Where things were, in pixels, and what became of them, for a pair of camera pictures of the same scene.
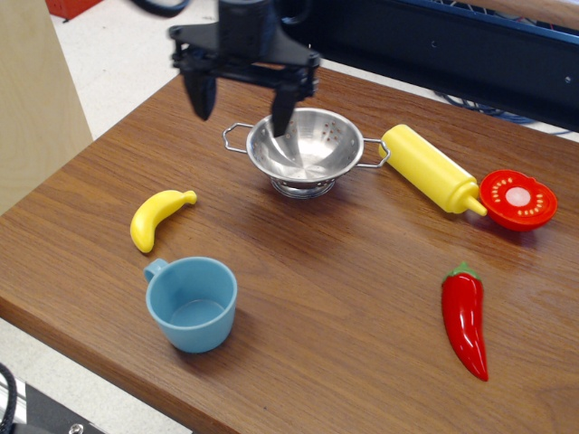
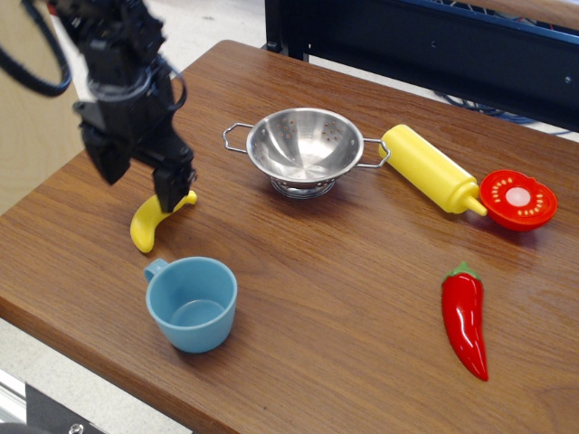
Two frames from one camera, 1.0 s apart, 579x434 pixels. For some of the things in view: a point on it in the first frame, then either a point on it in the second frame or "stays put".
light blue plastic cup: x=194 y=300 stays put
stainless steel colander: x=319 y=145 stays put
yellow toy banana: x=152 y=211 stays put
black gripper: x=244 y=42 -> x=135 y=111
